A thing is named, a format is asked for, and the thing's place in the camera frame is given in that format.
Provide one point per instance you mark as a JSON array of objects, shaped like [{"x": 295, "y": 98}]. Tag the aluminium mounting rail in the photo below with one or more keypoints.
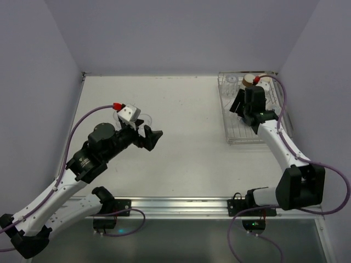
[{"x": 187, "y": 208}]

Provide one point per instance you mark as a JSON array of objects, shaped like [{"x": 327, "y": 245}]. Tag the wire dish rack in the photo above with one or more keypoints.
[{"x": 237, "y": 131}]

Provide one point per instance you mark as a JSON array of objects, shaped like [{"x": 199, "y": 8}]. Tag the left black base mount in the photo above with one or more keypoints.
[{"x": 109, "y": 205}]

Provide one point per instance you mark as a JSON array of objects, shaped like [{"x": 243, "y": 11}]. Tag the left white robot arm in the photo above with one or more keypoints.
[{"x": 31, "y": 229}]

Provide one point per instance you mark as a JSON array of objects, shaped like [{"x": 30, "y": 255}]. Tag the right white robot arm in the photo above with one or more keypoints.
[{"x": 301, "y": 184}]

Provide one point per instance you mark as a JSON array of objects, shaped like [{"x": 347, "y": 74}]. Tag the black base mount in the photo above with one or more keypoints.
[
  {"x": 254, "y": 221},
  {"x": 109, "y": 205}
]

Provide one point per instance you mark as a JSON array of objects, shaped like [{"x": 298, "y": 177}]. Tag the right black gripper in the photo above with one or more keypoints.
[{"x": 241, "y": 103}]

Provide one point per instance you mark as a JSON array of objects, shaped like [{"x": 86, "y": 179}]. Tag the brown banded cup left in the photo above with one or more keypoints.
[{"x": 247, "y": 81}]

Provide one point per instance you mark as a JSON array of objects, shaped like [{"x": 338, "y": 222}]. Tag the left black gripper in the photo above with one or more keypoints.
[{"x": 141, "y": 135}]

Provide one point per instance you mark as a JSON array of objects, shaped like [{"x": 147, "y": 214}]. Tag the clear faceted glass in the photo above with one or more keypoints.
[{"x": 146, "y": 118}]

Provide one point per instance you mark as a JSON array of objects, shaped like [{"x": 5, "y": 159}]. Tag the clear glass rack back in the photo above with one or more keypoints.
[{"x": 229, "y": 85}]

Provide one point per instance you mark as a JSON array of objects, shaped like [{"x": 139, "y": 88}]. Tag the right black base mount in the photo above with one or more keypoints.
[{"x": 254, "y": 221}]

